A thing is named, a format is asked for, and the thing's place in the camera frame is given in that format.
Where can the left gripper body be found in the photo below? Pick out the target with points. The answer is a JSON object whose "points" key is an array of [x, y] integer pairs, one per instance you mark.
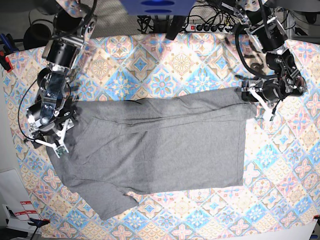
{"points": [[268, 90]]}

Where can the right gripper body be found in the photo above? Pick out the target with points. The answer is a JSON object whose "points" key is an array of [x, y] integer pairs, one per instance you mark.
{"points": [[44, 120]]}

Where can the grey T-shirt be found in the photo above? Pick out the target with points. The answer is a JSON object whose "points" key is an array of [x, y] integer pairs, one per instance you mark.
{"points": [[154, 145]]}

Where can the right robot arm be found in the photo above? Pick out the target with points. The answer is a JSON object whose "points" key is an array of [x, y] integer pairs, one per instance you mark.
{"points": [[73, 25]]}

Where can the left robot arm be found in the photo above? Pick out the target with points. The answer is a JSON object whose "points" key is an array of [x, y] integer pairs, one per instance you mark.
{"points": [[287, 80]]}

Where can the red and black clamp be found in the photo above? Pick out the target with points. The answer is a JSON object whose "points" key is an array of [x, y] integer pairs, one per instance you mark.
{"points": [[5, 62]]}

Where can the black round weight disc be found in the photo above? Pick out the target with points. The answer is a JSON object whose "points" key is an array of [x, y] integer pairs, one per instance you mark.
{"points": [[37, 35]]}

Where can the white power strip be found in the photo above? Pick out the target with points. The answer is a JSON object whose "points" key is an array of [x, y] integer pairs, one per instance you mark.
{"points": [[208, 28]]}

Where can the white box with red labels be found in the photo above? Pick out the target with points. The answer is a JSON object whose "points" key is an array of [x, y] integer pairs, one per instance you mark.
{"points": [[19, 218]]}

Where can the patterned tile tablecloth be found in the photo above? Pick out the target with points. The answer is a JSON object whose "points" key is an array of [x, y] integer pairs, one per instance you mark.
{"points": [[281, 180]]}

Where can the blue spring clamp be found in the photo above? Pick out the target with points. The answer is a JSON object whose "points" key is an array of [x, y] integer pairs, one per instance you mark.
{"points": [[38, 223]]}

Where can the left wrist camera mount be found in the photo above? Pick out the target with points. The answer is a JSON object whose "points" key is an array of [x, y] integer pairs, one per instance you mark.
{"points": [[269, 114]]}

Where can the black centre post clamp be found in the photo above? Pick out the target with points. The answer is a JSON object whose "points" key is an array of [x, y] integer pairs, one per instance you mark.
{"points": [[175, 27]]}

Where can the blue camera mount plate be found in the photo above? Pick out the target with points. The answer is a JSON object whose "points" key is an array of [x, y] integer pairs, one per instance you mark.
{"points": [[157, 7]]}

